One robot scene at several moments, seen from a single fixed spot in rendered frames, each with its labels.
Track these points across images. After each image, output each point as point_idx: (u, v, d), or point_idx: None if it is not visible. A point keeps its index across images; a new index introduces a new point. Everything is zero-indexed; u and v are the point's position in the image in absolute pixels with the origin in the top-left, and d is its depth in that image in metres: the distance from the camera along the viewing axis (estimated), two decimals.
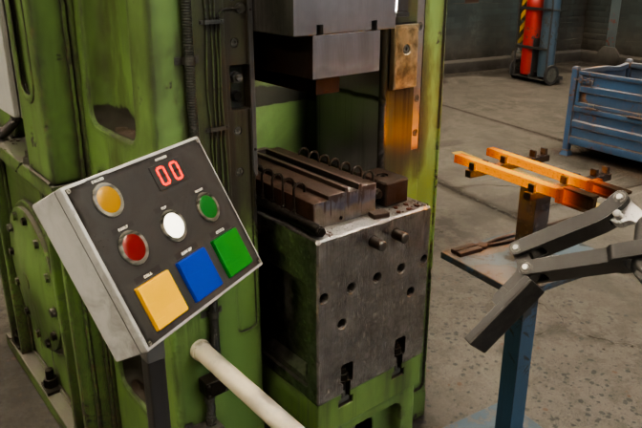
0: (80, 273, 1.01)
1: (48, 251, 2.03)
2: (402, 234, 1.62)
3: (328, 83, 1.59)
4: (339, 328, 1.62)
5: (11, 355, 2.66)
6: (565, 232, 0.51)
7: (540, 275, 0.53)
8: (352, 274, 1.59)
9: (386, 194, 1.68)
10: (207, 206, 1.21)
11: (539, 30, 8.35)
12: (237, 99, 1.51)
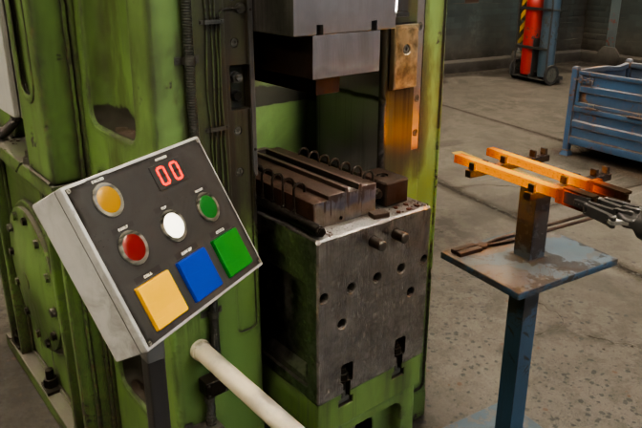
0: (80, 273, 1.01)
1: (48, 251, 2.03)
2: (402, 234, 1.62)
3: (328, 83, 1.59)
4: (339, 328, 1.62)
5: (11, 355, 2.66)
6: (623, 203, 1.50)
7: None
8: (352, 274, 1.59)
9: (386, 194, 1.68)
10: (207, 206, 1.21)
11: (539, 30, 8.35)
12: (237, 99, 1.51)
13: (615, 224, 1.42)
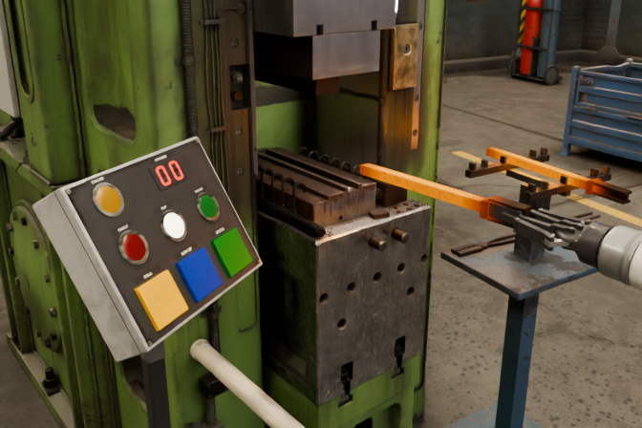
0: (80, 273, 1.01)
1: (48, 251, 2.03)
2: (402, 234, 1.62)
3: (328, 83, 1.59)
4: (339, 328, 1.62)
5: (11, 355, 2.66)
6: (561, 215, 1.21)
7: None
8: (352, 274, 1.59)
9: (386, 194, 1.68)
10: (207, 206, 1.21)
11: (539, 30, 8.35)
12: (237, 99, 1.51)
13: (554, 246, 1.12)
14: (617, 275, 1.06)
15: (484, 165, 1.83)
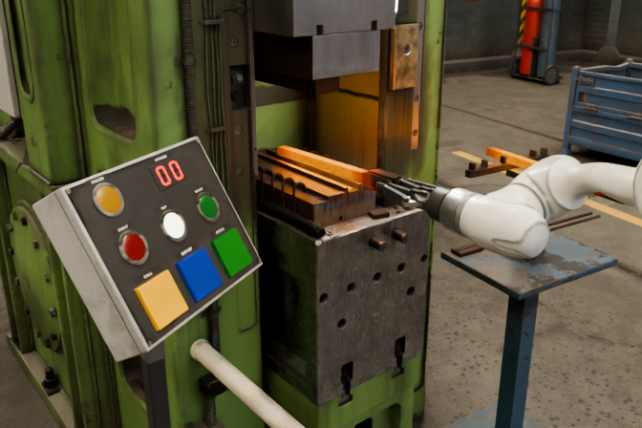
0: (80, 273, 1.01)
1: (48, 251, 2.03)
2: (402, 234, 1.62)
3: (328, 83, 1.59)
4: (339, 328, 1.62)
5: (11, 355, 2.66)
6: (423, 182, 1.47)
7: None
8: (352, 274, 1.59)
9: None
10: (207, 206, 1.21)
11: (539, 30, 8.35)
12: (237, 99, 1.51)
13: (409, 205, 1.38)
14: (453, 227, 1.32)
15: (484, 165, 1.83)
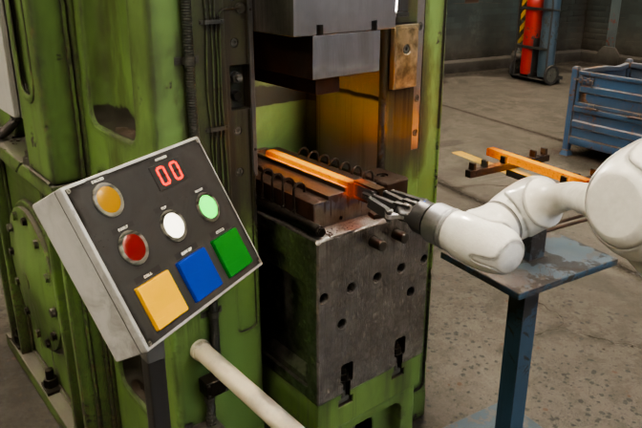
0: (80, 273, 1.01)
1: (48, 251, 2.03)
2: (402, 234, 1.62)
3: (328, 83, 1.59)
4: (339, 328, 1.62)
5: (11, 355, 2.66)
6: (406, 195, 1.52)
7: None
8: (352, 274, 1.59)
9: None
10: (207, 206, 1.21)
11: (539, 30, 8.35)
12: (237, 99, 1.51)
13: (391, 218, 1.43)
14: (433, 241, 1.37)
15: (484, 165, 1.83)
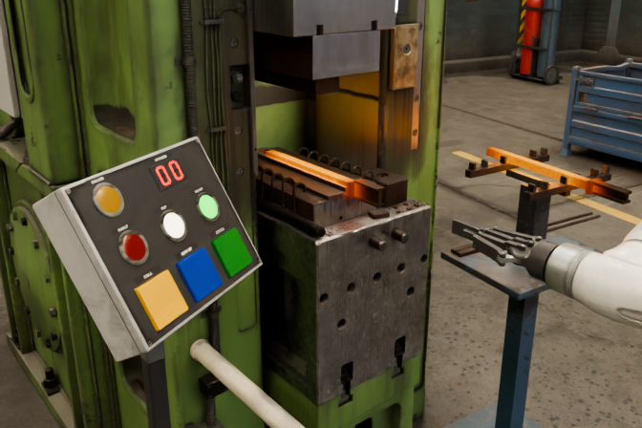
0: (80, 273, 1.01)
1: (48, 251, 2.03)
2: (402, 234, 1.62)
3: (328, 83, 1.59)
4: (339, 328, 1.62)
5: (11, 355, 2.66)
6: (514, 233, 1.30)
7: None
8: (352, 274, 1.59)
9: (386, 194, 1.68)
10: (207, 206, 1.21)
11: (539, 30, 8.35)
12: (237, 99, 1.51)
13: (505, 262, 1.21)
14: (562, 289, 1.15)
15: (484, 165, 1.83)
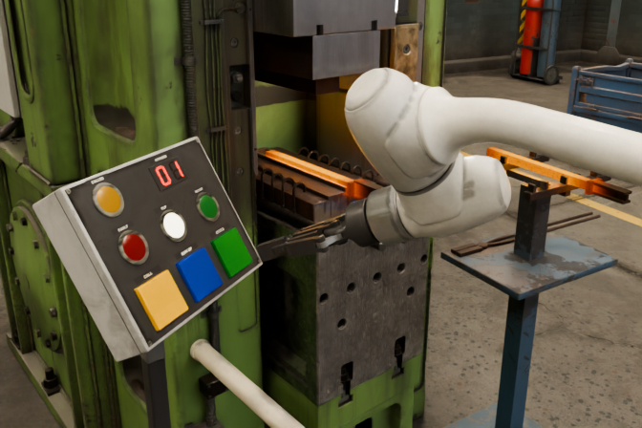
0: (80, 273, 1.01)
1: (48, 251, 2.03)
2: None
3: (328, 83, 1.59)
4: (339, 328, 1.62)
5: (11, 355, 2.66)
6: (322, 222, 1.13)
7: None
8: (352, 274, 1.59)
9: None
10: (207, 206, 1.21)
11: (539, 30, 8.35)
12: (237, 99, 1.51)
13: (328, 245, 1.03)
14: (396, 234, 0.99)
15: None
